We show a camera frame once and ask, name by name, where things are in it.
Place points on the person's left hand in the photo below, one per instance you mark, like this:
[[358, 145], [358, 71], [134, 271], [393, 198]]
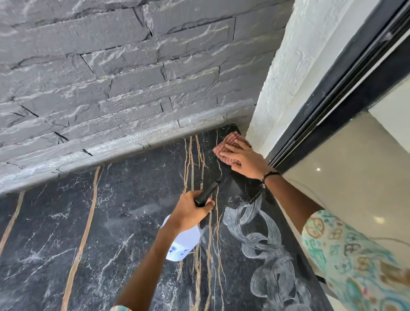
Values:
[[187, 214]]

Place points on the person's right hand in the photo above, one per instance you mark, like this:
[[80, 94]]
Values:
[[251, 161]]

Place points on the white spray bottle black head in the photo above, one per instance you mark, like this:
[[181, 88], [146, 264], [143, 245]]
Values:
[[182, 243]]

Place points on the brown checked cloth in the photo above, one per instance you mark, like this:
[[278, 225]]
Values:
[[232, 137]]

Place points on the person's left forearm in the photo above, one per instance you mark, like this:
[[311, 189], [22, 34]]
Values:
[[144, 272]]

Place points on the person's right forearm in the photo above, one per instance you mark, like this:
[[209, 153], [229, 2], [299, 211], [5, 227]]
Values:
[[291, 202]]

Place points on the black marble table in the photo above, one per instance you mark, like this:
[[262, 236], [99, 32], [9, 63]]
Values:
[[112, 224]]

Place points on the black door frame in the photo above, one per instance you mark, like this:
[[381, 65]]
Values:
[[336, 80]]

